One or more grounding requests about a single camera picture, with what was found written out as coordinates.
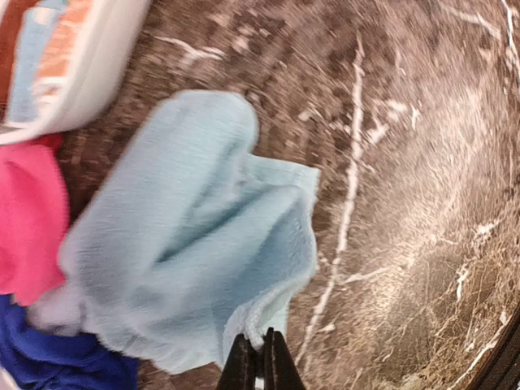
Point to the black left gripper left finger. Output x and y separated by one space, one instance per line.
240 369

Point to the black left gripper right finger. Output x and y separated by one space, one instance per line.
279 370

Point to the large light blue towel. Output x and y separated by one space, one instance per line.
191 241

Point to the dark blue towel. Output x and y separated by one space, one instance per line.
38 360

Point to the pink towel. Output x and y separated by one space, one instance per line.
34 218

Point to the white plastic basin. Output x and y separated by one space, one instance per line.
97 69

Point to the rolled orange patterned towel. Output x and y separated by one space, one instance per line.
57 57

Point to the rolled light blue towel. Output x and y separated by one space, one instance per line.
37 25

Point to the rolled maroon towel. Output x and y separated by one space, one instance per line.
11 21

